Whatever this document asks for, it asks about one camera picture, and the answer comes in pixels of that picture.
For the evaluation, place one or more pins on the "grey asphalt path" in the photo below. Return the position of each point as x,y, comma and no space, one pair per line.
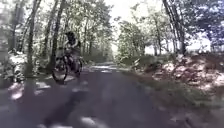
110,100

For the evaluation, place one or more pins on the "person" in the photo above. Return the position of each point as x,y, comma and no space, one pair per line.
71,42

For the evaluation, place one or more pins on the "bicycle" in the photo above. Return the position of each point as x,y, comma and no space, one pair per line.
63,66

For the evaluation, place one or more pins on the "leaf-covered earth bank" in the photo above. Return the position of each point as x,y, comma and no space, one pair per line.
16,66
186,76

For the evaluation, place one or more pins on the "wood of trees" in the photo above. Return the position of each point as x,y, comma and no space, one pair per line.
40,30

